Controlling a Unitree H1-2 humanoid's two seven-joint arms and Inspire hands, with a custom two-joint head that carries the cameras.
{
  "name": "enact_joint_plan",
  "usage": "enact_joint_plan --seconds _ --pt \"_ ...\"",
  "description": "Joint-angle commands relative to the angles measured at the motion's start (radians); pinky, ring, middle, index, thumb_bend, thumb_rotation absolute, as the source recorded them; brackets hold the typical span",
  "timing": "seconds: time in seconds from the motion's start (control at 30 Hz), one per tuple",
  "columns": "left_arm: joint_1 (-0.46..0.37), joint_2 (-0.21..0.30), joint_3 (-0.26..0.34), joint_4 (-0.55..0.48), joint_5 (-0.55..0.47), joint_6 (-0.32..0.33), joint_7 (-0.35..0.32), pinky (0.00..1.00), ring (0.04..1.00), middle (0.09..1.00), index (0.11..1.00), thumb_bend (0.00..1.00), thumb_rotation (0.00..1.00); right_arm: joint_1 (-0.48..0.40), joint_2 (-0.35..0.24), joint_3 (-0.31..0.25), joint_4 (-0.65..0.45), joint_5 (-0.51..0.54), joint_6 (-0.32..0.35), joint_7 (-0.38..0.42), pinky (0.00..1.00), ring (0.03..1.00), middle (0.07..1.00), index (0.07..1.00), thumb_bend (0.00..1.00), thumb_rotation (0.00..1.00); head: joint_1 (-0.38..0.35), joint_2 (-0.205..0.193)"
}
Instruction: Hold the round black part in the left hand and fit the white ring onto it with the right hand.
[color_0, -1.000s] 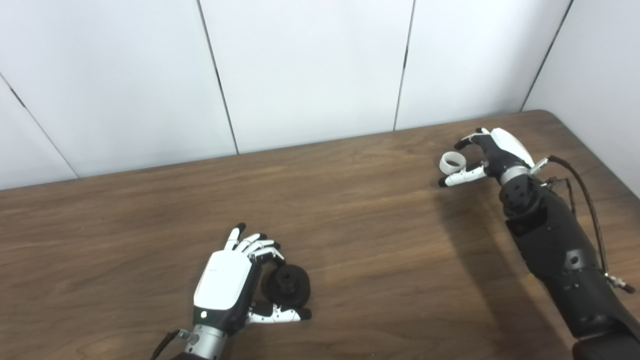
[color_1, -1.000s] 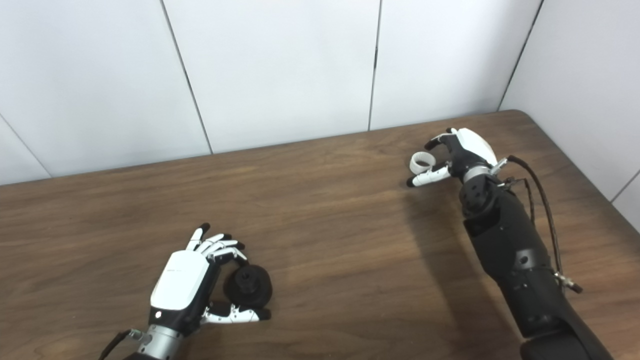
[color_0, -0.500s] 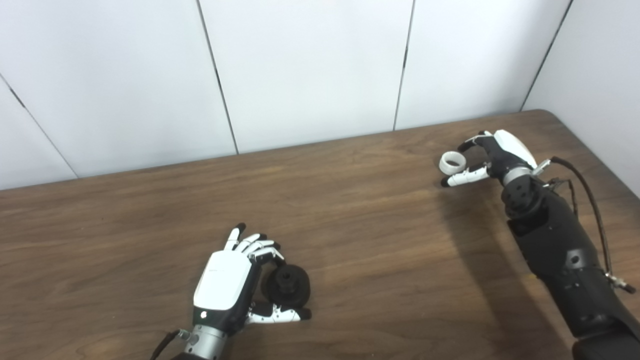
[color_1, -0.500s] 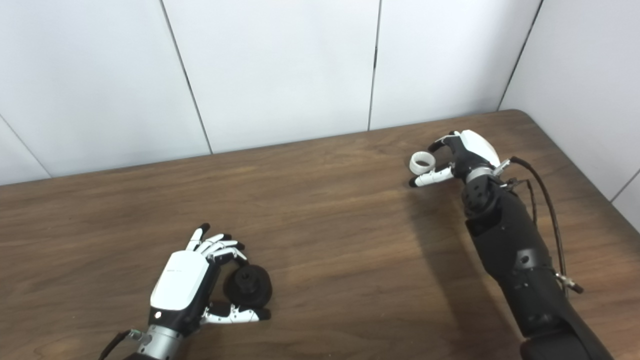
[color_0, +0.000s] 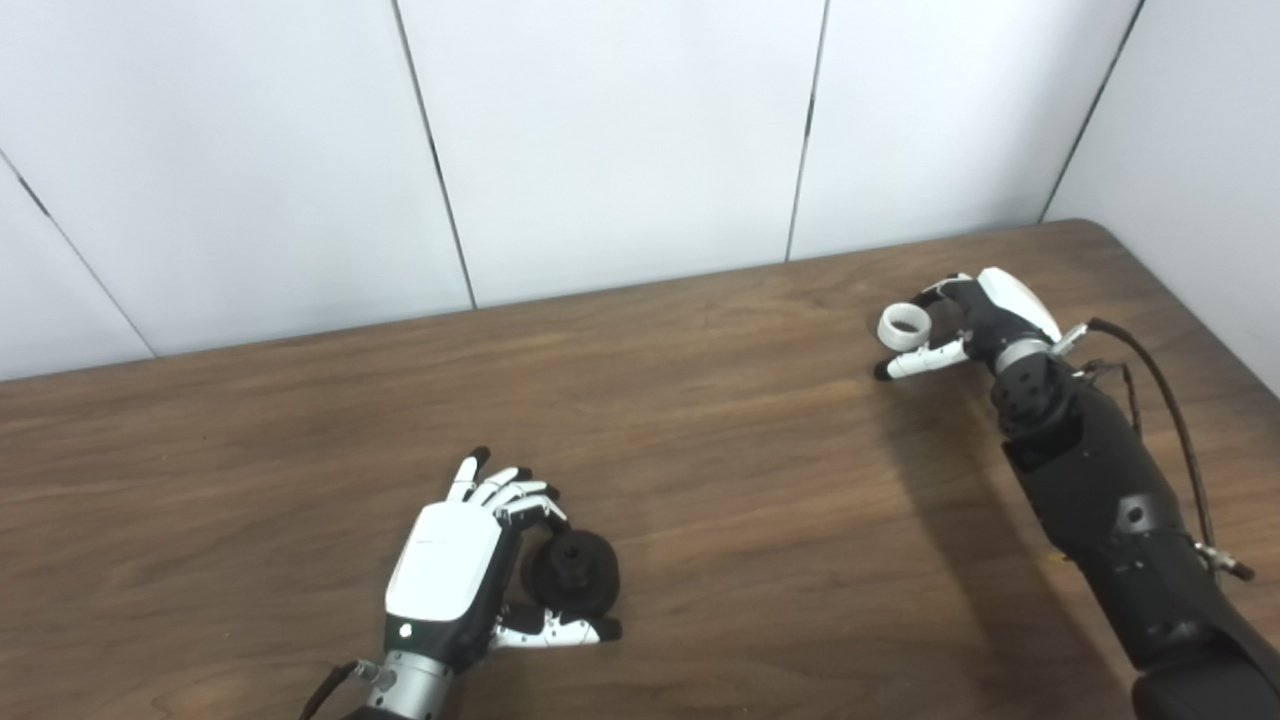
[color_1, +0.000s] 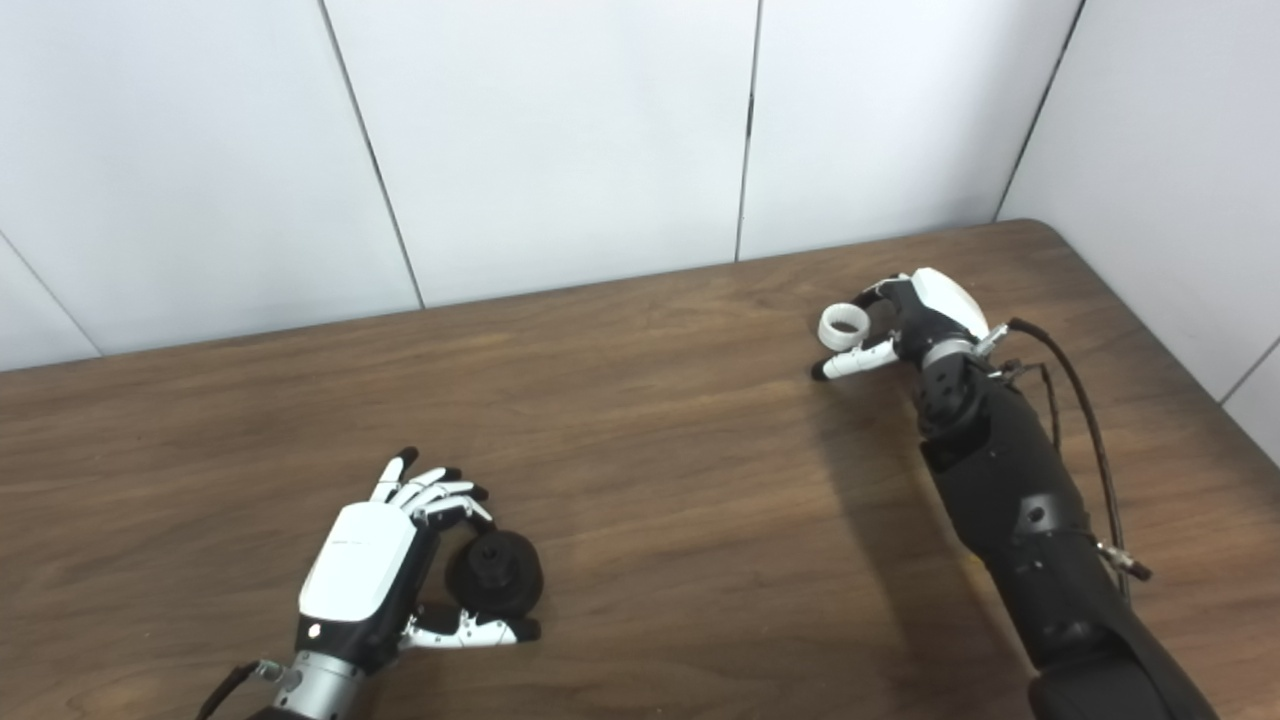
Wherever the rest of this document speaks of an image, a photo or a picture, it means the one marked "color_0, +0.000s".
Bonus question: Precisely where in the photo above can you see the white and black right hand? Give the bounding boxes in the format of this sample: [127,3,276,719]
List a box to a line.
[874,267,1063,382]

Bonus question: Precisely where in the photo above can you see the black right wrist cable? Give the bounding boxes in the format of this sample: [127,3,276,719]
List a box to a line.
[1050,317,1256,583]

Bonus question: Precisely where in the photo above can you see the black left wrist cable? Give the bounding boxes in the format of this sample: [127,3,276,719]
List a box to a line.
[298,658,396,720]

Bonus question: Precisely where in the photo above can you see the white ring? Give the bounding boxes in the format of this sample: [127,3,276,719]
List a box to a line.
[878,303,933,352]

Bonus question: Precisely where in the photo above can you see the round black part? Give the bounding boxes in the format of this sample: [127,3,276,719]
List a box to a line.
[520,529,621,619]

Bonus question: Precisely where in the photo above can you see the white and black left hand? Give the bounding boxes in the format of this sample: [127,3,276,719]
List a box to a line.
[384,446,623,673]

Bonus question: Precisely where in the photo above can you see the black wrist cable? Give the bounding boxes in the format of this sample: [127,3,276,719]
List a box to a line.
[298,658,396,720]
[1050,317,1256,583]

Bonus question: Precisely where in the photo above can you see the thin black right arm wire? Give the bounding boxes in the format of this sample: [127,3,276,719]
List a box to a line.
[1075,358,1143,441]

